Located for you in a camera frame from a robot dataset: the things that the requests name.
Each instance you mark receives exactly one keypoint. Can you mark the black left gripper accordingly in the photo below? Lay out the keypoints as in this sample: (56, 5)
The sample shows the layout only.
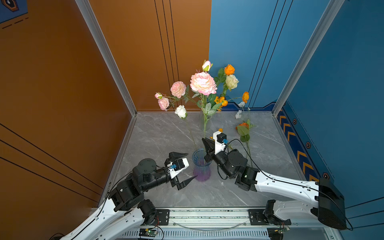
(172, 155)

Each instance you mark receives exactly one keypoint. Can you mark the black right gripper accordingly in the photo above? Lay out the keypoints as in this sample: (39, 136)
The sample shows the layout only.
(210, 154)

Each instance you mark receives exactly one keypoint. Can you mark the purple ribbed glass vase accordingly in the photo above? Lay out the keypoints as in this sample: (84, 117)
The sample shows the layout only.
(202, 169)

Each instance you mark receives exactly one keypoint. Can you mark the clear ribbed glass vase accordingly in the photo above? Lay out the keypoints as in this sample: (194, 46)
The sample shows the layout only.
(202, 121)

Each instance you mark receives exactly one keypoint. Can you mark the orange gerbera flower stem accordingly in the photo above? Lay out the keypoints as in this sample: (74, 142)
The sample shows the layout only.
(243, 130)

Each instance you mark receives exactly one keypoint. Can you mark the white rose flower stem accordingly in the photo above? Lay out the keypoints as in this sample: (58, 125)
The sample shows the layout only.
(182, 113)

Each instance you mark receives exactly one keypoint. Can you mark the orange poppy flower stem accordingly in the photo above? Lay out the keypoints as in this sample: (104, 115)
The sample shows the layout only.
(231, 104)

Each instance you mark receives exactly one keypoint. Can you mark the small pink rose spray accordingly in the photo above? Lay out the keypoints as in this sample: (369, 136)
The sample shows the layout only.
(179, 92)

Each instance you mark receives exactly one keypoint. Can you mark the cream rose flower stem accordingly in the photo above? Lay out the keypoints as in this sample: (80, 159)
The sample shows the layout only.
(231, 82)

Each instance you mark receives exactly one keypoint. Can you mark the yellow rose flower stem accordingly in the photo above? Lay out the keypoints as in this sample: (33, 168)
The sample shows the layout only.
(223, 73)

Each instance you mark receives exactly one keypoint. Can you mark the pink white bouquet spray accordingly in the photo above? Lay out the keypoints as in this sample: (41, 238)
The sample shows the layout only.
(204, 87)

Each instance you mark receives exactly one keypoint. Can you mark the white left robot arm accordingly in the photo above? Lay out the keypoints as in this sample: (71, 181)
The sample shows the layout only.
(125, 207)

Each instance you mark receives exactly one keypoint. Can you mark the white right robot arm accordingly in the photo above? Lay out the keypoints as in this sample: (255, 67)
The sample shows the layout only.
(319, 200)

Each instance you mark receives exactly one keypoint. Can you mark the orange cosmos flower stem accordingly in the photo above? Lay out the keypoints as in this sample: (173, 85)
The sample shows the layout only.
(220, 130)

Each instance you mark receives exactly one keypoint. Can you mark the white blossom spray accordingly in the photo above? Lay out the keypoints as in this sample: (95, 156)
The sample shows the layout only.
(240, 111)

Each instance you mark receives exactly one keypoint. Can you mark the green circuit board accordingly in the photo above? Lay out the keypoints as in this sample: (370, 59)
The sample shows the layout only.
(148, 234)

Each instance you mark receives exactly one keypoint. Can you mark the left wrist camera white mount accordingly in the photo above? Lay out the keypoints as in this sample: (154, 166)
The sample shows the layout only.
(177, 166)

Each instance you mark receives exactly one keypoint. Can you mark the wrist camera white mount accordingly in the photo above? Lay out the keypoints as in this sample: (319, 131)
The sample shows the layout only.
(177, 166)
(220, 141)

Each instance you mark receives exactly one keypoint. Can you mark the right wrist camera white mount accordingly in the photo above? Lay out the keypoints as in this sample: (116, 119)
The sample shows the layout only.
(220, 141)

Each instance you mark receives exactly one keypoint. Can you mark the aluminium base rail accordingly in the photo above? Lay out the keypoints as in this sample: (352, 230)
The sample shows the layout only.
(229, 224)

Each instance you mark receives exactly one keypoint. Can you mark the left aluminium corner post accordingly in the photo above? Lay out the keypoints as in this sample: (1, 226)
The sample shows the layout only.
(99, 38)

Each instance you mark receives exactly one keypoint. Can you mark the aluminium corner post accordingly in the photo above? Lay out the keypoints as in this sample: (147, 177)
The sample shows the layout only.
(317, 36)
(99, 38)

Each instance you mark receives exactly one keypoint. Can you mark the right aluminium corner post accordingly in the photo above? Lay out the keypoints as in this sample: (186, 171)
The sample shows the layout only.
(317, 36)

